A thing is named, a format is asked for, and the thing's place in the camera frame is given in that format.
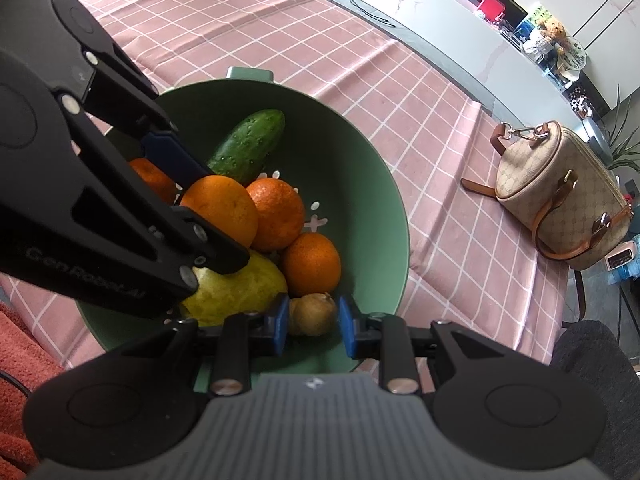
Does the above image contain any orange mandarin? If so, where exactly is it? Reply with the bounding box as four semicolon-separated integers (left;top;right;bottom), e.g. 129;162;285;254
180;174;258;248
129;158;178;206
281;232;342;296
246;178;305;252

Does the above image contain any brown longan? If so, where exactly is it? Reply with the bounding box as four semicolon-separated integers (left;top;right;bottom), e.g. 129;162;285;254
288;298;302;335
295;292;337;337

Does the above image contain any yellow-green pear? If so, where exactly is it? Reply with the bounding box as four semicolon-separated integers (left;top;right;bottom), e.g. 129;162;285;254
180;250;288;326

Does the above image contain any green cucumber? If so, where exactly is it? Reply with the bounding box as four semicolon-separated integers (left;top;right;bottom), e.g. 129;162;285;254
207;110;285;185

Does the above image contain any pink checkered tablecloth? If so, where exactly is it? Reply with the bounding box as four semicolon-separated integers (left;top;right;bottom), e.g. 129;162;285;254
0;0;572;376

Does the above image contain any green plastic colander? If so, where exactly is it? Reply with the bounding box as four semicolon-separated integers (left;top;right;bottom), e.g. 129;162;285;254
76;65;412;376

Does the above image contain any beige monogram handbag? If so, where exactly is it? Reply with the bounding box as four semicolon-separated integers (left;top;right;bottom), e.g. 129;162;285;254
461;120;632;271

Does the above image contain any white marble TV cabinet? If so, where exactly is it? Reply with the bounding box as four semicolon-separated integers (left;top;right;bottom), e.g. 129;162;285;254
332;0;580;129

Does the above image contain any potted green plant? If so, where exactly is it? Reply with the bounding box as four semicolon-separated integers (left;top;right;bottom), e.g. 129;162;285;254
603;88;639;172

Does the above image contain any red box on cabinet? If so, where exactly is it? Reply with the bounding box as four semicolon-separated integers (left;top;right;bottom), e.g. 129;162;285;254
476;0;506;23

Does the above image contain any teddy bear toy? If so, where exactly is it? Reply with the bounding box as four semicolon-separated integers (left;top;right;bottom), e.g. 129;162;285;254
523;16;567;68

